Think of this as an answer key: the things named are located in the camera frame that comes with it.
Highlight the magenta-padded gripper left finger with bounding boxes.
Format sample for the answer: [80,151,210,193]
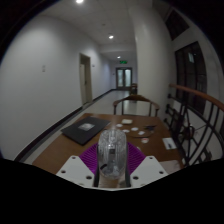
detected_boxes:
[55,142,101,189]

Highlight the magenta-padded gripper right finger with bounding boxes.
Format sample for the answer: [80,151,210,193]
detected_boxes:
[124,142,170,189]

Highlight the white paper slip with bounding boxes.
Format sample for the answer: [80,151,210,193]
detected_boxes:
[162,137,178,150]

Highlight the small dark gadget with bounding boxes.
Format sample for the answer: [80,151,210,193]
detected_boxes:
[143,124,158,131]

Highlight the black railing with wooden handrail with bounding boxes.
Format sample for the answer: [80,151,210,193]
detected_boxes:
[163,83,224,168]

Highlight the wooden armchair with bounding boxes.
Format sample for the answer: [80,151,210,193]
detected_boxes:
[112,94,161,118]

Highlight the dark wooden chair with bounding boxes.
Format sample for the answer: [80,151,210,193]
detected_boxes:
[129,82,139,96]

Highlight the open side doorway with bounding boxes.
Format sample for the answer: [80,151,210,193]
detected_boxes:
[78,52,94,107]

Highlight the glass double door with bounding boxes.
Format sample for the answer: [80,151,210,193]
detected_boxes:
[115,67,134,91]

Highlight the dark framed window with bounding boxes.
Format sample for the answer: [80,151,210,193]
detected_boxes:
[174,40,208,116]

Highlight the round ceiling lights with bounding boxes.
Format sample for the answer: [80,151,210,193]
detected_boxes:
[74,0,123,60]

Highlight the small dark high window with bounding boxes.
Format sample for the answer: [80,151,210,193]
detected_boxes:
[164,8,191,42]

